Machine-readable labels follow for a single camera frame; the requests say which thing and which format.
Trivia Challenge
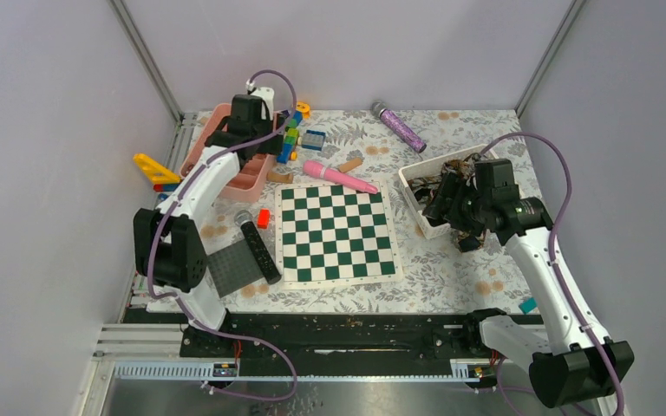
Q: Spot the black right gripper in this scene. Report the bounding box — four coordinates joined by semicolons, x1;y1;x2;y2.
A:
421;172;491;237

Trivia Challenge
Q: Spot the pink divided organizer tray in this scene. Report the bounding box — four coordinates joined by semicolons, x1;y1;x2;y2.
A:
180;103;277;203

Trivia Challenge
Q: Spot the white perforated plastic basket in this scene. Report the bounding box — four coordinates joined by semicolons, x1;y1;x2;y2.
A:
398;145;485;239

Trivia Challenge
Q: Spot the brown floral patterned tie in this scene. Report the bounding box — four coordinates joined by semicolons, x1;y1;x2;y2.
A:
407;157;474;205

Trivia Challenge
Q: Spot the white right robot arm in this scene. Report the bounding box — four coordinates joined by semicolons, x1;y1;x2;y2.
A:
423;159;634;408

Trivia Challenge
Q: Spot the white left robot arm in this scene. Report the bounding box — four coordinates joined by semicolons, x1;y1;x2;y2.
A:
133;87;276;356

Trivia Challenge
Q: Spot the colourful lego block vehicle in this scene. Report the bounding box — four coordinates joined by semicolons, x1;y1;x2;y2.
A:
277;101;310;164

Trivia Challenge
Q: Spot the wooden arch block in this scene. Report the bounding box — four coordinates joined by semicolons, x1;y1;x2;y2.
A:
266;172;294;184

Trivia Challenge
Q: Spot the blue grey lego brick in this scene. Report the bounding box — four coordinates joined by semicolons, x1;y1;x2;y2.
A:
300;130;327;151

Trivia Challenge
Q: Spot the small red block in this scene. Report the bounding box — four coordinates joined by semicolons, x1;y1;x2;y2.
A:
257;209;271;229

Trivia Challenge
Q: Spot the black microphone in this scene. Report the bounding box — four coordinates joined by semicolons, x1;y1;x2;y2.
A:
234;210;282;285

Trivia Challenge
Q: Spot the yellow toy crane car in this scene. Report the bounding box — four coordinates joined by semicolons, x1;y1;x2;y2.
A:
133;153;181;192

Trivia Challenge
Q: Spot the small teal block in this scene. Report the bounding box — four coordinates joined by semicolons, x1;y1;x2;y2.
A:
519;297;538;315

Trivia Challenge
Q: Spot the wooden rectangular block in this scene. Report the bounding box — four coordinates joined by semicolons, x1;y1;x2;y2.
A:
337;158;363;173

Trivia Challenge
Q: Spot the purple glitter microphone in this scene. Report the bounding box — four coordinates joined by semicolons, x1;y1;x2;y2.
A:
370;100;427;153

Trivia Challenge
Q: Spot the green white chessboard mat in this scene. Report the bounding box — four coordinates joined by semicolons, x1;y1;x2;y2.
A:
274;181;404;290

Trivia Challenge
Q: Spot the grey lego baseplate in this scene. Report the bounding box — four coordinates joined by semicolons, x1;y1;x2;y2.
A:
207;240;264;297

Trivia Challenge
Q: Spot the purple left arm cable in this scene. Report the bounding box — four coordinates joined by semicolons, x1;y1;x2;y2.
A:
146;69;299;403

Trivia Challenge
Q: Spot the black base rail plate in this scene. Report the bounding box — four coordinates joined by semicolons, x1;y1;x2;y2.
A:
179;310;541;379

